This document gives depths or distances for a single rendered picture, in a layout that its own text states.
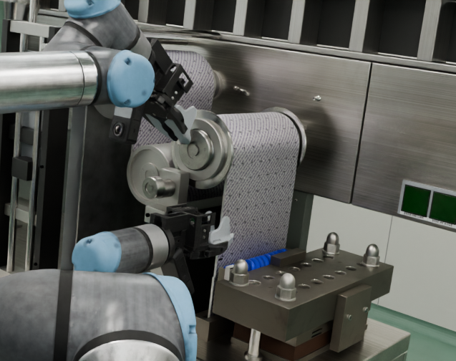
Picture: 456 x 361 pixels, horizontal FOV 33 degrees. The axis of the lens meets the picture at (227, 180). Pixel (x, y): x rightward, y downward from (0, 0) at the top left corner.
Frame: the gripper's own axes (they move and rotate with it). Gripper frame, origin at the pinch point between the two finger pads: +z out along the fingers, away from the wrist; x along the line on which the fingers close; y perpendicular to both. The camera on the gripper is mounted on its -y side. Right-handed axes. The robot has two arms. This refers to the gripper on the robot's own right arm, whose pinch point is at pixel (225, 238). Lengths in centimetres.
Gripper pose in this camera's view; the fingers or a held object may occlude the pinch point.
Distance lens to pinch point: 146.9
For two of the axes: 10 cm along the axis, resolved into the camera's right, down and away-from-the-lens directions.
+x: -7.9, -2.1, 5.8
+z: 6.1, -1.0, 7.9
